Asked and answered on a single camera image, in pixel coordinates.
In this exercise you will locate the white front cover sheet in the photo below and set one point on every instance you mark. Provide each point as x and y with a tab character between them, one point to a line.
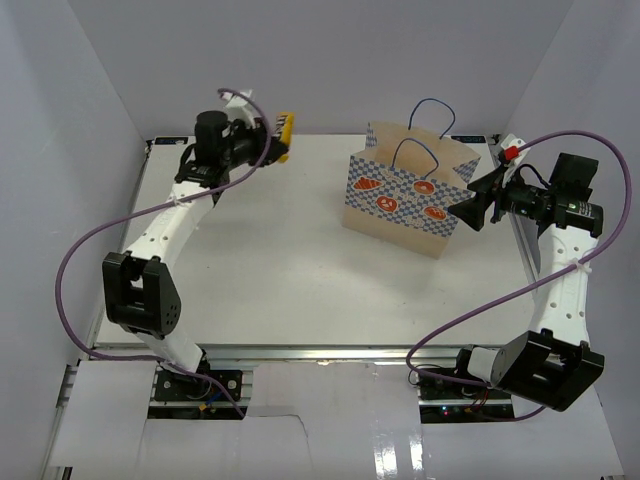
306	421

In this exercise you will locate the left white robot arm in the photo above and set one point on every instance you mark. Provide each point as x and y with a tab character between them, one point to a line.
140	294

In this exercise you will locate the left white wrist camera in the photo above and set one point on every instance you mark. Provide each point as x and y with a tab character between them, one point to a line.
238	108

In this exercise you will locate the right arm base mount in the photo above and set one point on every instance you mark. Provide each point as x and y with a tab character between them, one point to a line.
444	402

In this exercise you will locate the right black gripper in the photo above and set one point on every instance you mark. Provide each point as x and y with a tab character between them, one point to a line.
472	211

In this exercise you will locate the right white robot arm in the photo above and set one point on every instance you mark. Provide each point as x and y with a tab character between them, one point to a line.
552	363

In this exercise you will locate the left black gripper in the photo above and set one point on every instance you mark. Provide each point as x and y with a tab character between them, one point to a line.
257	134

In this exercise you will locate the black xdof label sticker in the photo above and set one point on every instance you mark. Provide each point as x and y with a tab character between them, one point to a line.
469	139

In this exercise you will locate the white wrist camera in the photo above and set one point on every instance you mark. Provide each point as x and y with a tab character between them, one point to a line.
238	108
511	154

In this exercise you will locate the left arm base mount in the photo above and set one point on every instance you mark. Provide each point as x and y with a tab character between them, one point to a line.
175	387

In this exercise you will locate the blue checkered paper bag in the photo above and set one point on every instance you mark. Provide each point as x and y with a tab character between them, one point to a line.
400	186

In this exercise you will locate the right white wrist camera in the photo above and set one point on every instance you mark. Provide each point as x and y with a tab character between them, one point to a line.
511	154

